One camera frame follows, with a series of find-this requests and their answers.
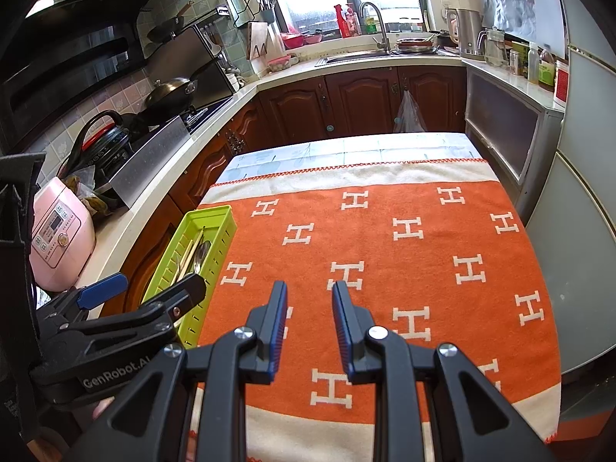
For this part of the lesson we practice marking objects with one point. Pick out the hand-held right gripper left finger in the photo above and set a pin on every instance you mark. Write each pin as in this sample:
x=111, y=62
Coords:
x=278, y=337

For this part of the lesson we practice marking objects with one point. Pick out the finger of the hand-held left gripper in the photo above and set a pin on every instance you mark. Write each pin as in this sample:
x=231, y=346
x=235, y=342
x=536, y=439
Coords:
x=103, y=291
x=178, y=298

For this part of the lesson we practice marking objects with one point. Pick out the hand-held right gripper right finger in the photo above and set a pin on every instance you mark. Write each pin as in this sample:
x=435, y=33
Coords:
x=342, y=337

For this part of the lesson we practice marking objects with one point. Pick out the light chopstick red striped end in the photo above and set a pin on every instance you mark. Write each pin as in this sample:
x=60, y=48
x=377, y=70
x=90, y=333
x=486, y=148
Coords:
x=190, y=250

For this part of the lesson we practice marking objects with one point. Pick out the large metal spoon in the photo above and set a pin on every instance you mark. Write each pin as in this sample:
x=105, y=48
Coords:
x=201, y=252

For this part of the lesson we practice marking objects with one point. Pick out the green plastic utensil tray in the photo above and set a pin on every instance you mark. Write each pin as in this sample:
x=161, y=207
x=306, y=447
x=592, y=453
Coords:
x=216, y=245

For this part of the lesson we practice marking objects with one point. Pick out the pink rice cooker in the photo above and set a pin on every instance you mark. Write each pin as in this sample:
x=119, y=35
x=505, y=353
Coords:
x=60, y=236

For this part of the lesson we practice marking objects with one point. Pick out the orange printed blanket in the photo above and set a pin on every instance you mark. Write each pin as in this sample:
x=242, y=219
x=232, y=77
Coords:
x=385, y=274

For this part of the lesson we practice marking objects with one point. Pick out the steel splash guard plate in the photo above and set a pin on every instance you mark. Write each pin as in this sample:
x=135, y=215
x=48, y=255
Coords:
x=149, y=163

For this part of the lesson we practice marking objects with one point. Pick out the black pressure cooker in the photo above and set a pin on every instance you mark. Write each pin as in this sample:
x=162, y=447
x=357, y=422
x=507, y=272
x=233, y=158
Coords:
x=103, y=149

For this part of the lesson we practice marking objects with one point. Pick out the gas stove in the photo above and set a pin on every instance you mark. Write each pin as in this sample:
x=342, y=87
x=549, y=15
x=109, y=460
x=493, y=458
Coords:
x=204, y=115

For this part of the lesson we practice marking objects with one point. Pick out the white patterned tablecloth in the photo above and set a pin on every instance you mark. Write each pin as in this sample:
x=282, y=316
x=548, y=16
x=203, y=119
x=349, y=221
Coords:
x=346, y=151

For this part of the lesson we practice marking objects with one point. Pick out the dark wok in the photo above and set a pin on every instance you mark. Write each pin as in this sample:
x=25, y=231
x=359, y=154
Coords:
x=168, y=94

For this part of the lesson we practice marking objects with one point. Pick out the hanging plastic bag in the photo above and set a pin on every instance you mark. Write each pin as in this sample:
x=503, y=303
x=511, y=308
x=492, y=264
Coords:
x=409, y=115

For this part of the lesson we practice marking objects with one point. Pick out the black range hood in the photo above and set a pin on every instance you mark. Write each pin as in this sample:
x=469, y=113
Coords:
x=72, y=57

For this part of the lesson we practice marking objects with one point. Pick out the brown wooden kitchen cabinets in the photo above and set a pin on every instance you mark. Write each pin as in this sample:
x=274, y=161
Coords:
x=356, y=101

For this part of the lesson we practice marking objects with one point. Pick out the hanging frying pan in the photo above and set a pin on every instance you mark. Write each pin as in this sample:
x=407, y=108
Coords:
x=166, y=29

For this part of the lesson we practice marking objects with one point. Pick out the grey refrigerator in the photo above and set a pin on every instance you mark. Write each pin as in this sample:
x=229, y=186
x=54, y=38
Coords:
x=577, y=202

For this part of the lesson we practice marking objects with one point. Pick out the wooden cutting board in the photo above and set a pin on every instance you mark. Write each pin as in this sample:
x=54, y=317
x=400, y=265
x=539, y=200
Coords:
x=262, y=41

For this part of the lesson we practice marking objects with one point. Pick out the steel kitchen sink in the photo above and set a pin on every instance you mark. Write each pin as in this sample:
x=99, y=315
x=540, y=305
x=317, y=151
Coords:
x=356, y=57

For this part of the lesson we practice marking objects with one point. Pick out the green bottle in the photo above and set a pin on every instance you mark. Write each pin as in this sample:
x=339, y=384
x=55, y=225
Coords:
x=370, y=25

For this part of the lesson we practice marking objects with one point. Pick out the metal sink faucet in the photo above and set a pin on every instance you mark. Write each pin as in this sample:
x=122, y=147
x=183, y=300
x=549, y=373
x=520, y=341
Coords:
x=378, y=24

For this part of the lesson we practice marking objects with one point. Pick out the red spray bottle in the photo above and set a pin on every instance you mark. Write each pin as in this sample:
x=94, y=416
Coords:
x=340, y=21

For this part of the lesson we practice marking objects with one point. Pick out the pink bottle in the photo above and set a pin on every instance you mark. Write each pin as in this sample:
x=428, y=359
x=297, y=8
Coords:
x=353, y=21

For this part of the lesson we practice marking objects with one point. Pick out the glass pitcher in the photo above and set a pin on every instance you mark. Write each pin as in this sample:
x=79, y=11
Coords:
x=493, y=50

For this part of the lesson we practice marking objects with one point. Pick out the steel electric kettle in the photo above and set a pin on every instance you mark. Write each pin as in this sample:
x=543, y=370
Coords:
x=467, y=33

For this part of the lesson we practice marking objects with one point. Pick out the clear plastic bottle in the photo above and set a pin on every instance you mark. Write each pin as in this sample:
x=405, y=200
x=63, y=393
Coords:
x=532, y=62

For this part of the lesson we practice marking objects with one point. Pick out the brown liquid bottle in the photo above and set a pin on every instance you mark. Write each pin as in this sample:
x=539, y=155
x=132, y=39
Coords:
x=546, y=70

